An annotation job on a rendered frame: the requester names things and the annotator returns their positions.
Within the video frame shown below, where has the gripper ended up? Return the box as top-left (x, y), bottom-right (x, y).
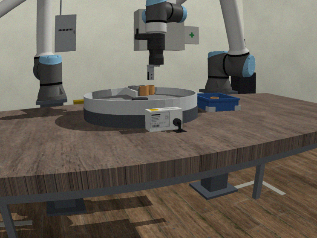
top-left (147, 33), bottom-right (166, 81)

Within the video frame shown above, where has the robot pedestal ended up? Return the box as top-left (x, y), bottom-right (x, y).
top-left (36, 99), bottom-right (87, 217)
top-left (189, 88), bottom-right (239, 200)

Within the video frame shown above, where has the blue crate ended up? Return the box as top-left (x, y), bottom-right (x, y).
top-left (197, 93), bottom-right (240, 112)

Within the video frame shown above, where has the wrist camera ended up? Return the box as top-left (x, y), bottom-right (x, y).
top-left (134, 28), bottom-right (149, 41)

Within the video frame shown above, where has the black cabinet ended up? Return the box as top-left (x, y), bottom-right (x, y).
top-left (231, 72), bottom-right (256, 94)

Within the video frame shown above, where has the white first aid box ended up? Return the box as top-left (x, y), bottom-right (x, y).
top-left (184, 25), bottom-right (199, 45)

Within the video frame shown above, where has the wooden table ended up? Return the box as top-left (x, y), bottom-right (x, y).
top-left (0, 93), bottom-right (317, 238)

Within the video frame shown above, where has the white control box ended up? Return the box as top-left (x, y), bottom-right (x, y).
top-left (145, 106), bottom-right (187, 134)

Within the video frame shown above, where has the grey electrical panel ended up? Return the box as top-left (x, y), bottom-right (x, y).
top-left (54, 0), bottom-right (77, 52)

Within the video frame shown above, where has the grey turntable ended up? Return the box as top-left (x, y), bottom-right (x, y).
top-left (83, 87), bottom-right (198, 129)

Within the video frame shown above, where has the grey wall cabinet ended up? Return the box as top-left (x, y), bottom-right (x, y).
top-left (133, 9), bottom-right (185, 51)

